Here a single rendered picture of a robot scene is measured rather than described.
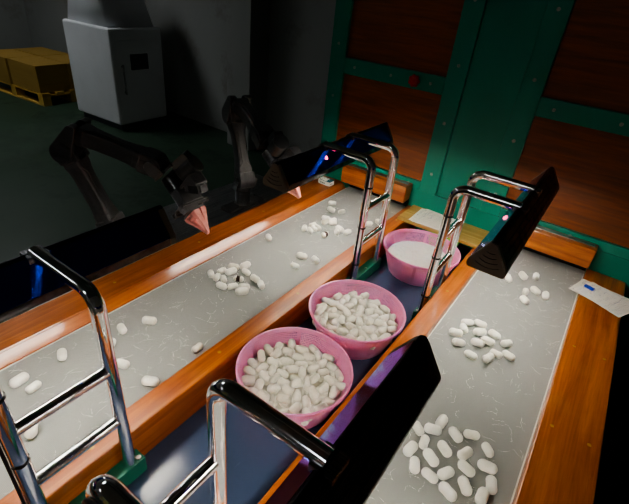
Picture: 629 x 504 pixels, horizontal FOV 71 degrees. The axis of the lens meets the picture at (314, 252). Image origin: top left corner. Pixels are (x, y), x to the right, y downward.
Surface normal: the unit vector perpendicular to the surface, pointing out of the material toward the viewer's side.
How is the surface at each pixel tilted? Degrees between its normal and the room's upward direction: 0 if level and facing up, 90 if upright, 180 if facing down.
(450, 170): 90
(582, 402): 0
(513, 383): 0
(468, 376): 0
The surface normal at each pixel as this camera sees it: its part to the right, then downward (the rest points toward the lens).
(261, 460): 0.10, -0.85
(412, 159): -0.58, 0.38
